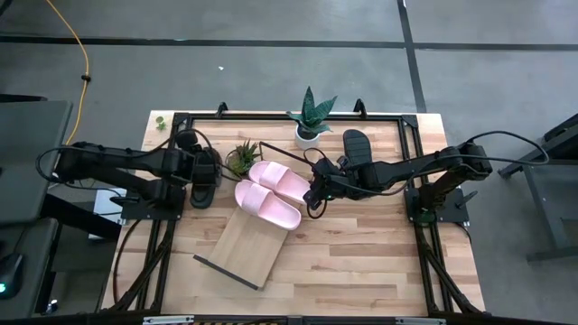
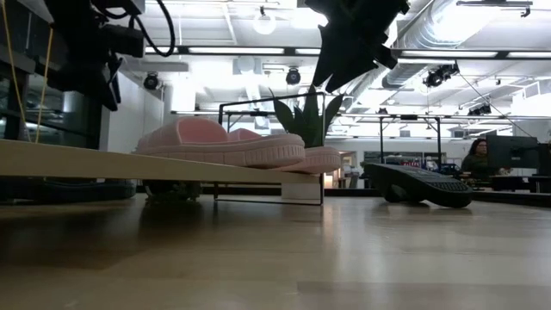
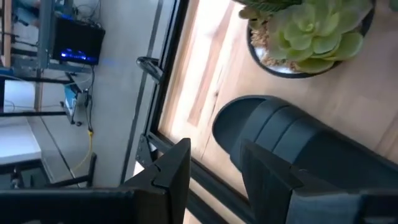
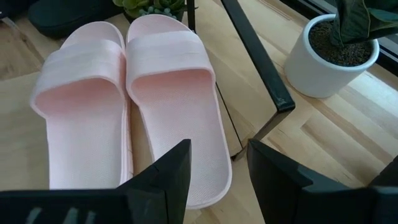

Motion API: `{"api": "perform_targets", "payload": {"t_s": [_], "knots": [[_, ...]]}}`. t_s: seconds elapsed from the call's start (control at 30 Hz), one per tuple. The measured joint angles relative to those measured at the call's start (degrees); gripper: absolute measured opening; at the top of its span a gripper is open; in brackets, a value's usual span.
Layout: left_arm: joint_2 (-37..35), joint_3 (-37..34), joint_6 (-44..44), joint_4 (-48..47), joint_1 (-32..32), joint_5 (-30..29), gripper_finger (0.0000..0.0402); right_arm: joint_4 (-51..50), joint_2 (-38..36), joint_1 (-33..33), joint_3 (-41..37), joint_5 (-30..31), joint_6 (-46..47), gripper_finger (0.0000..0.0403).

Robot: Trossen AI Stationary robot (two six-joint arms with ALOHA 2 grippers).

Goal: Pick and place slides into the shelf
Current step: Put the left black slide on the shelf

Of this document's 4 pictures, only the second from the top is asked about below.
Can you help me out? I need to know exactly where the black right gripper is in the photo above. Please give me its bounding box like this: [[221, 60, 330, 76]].
[[305, 0, 410, 94]]

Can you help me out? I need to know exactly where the pink slide sandal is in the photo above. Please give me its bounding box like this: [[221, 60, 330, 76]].
[[275, 146, 343, 176], [133, 116, 306, 169]]

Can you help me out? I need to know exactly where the black slide sandal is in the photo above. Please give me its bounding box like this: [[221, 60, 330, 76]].
[[363, 162, 474, 209]]

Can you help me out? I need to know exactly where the snake plant in white pot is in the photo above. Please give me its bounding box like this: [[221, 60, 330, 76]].
[[269, 84, 345, 202]]

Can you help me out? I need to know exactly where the white pendant lamp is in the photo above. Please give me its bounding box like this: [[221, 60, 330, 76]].
[[252, 6, 276, 36]]

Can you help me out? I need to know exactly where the person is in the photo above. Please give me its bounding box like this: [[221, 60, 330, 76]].
[[460, 137, 500, 178]]

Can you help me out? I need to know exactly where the black computer monitor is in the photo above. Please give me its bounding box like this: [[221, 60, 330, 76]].
[[486, 135, 539, 170], [536, 143, 551, 177]]

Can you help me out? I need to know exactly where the yellow cable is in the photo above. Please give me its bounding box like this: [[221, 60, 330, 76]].
[[0, 0, 55, 144]]

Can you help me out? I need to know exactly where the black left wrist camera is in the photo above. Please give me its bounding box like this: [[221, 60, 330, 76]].
[[101, 23, 146, 59]]

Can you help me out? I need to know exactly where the silver ventilation duct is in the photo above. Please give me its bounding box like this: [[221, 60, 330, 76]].
[[381, 0, 460, 90]]

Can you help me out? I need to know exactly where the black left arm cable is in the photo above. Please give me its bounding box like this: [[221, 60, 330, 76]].
[[135, 0, 176, 58]]

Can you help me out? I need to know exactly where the wooden shelf with black frame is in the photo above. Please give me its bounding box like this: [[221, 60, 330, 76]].
[[0, 92, 327, 207]]

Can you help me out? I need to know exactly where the black ceiling camera cluster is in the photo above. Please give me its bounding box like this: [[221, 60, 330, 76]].
[[424, 63, 461, 89]]

